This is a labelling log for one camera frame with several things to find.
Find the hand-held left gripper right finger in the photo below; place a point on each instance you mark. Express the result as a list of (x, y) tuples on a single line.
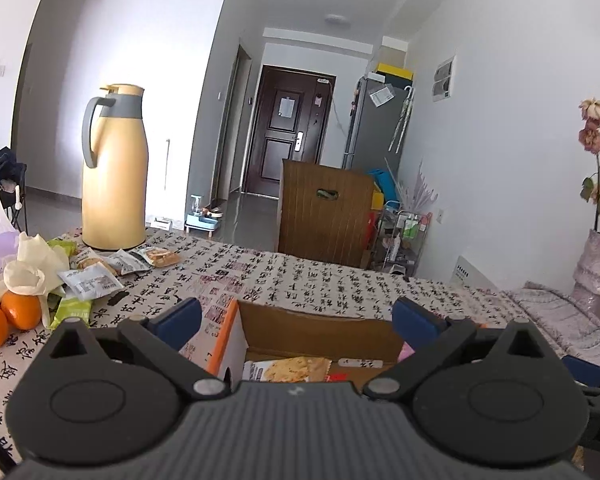
[(415, 317)]

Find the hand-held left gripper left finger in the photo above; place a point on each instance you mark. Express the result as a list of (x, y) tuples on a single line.
[(177, 317)]

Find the red cardboard box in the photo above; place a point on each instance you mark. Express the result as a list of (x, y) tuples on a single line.
[(305, 330)]

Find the tan biscuit packet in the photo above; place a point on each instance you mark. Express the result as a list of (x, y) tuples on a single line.
[(290, 370)]

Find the small biscuit packet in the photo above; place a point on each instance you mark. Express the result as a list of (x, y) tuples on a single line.
[(157, 258), (92, 260)]

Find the grey quilted cloth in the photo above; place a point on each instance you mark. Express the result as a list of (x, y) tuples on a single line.
[(555, 315)]

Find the small white packet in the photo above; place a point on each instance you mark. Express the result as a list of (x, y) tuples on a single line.
[(90, 282), (127, 262)]

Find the metal storage rack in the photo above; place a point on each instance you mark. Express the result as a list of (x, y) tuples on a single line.
[(400, 240)]

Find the pink ribbed vase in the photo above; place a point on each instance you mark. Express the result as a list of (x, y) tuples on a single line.
[(597, 280)]

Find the red gift box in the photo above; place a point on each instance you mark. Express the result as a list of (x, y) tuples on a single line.
[(369, 230)]

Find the small green packet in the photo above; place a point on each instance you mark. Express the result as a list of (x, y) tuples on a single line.
[(72, 310), (65, 250)]

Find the purple feather grass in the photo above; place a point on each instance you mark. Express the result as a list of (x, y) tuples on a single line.
[(420, 190)]

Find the wooden chair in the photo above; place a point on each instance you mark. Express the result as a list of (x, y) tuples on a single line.
[(320, 230)]

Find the yellow thermos jug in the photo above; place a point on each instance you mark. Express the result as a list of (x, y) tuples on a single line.
[(115, 185)]

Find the brown side door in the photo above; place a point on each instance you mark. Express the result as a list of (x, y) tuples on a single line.
[(230, 150)]

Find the grey fridge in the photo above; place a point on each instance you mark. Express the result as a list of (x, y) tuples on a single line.
[(375, 135)]

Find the dark brown entrance door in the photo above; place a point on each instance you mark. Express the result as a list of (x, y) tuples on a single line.
[(280, 160)]

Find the white folded umbrella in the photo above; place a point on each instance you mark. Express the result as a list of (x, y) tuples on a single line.
[(402, 120)]

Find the white paper sheet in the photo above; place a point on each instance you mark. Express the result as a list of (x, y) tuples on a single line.
[(382, 96)]

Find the dark bag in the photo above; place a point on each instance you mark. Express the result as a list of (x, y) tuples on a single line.
[(2, 165)]

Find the dried pink rose bouquet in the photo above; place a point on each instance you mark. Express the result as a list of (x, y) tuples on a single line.
[(592, 137)]

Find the yellow box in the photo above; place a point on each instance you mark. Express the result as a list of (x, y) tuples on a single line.
[(395, 71)]

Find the round ceiling lamp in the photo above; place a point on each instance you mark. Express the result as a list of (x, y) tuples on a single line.
[(337, 19)]

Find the white wall outlet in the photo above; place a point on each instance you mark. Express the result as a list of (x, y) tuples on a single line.
[(440, 215)]

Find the white wall panel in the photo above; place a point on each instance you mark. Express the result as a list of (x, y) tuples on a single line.
[(444, 80)]

